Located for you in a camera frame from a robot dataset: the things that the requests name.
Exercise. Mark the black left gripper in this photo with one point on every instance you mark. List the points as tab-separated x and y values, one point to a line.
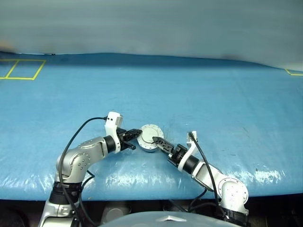
122	139

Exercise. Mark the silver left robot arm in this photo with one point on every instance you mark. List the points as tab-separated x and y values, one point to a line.
78	160

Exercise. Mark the silver hinged motor lid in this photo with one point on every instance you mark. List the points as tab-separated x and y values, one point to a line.
148	136

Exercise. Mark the blue plastic table cover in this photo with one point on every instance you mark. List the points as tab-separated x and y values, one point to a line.
165	94

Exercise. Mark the silver robot torso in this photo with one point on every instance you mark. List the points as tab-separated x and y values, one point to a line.
154	221

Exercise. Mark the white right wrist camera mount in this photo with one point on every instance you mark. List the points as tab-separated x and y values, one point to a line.
189	151

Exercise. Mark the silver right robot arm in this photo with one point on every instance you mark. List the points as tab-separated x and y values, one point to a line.
232	189

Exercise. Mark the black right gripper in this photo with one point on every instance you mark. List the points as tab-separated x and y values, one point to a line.
177	154

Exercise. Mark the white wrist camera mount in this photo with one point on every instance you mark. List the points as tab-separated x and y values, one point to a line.
189	151
111	127

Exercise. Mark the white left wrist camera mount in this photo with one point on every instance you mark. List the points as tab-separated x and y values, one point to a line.
111	127

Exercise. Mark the grey round cylinder shape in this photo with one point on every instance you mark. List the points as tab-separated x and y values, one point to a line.
116	212

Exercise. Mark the grey round motor housing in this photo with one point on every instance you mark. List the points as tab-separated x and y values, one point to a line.
146	147

